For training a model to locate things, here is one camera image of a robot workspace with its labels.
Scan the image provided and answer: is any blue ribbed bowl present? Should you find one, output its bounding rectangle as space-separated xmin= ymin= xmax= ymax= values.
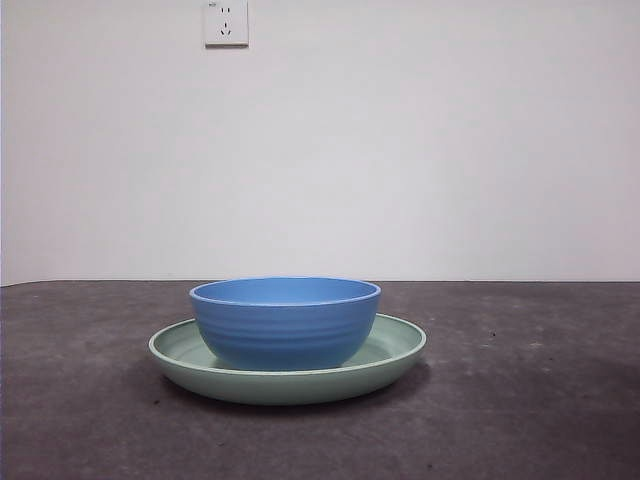
xmin=188 ymin=276 xmax=383 ymax=372

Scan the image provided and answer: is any green round plate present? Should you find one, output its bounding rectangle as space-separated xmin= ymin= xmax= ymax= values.
xmin=148 ymin=313 xmax=429 ymax=405

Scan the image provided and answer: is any white wall socket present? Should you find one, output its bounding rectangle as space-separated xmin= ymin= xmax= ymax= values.
xmin=204 ymin=0 xmax=250 ymax=49

